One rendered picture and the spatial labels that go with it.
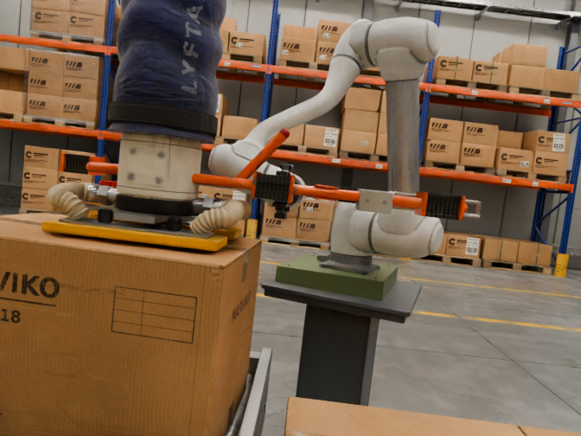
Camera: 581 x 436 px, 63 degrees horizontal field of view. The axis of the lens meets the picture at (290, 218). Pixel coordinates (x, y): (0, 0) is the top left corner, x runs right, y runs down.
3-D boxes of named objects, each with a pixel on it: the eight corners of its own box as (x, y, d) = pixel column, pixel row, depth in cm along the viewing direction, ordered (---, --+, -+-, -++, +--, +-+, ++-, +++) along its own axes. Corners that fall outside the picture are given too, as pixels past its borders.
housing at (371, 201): (357, 210, 97) (360, 189, 96) (354, 208, 104) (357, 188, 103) (392, 214, 96) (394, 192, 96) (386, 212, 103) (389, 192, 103)
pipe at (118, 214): (47, 211, 91) (49, 182, 90) (105, 206, 116) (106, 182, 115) (221, 232, 89) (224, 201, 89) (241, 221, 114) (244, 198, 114)
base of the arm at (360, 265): (327, 259, 188) (328, 246, 187) (380, 268, 178) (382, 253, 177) (307, 265, 171) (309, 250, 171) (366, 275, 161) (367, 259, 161)
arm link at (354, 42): (322, 52, 148) (360, 48, 140) (342, 11, 154) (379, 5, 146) (339, 82, 157) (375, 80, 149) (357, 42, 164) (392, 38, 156)
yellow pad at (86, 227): (40, 231, 89) (42, 205, 89) (67, 226, 99) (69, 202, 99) (217, 252, 88) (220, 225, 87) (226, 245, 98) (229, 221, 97)
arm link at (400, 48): (390, 244, 175) (448, 253, 162) (368, 259, 163) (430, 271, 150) (384, 22, 152) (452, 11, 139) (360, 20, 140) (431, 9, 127)
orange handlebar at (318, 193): (31, 169, 100) (32, 151, 100) (97, 172, 130) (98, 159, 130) (470, 218, 96) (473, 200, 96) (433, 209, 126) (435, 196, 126)
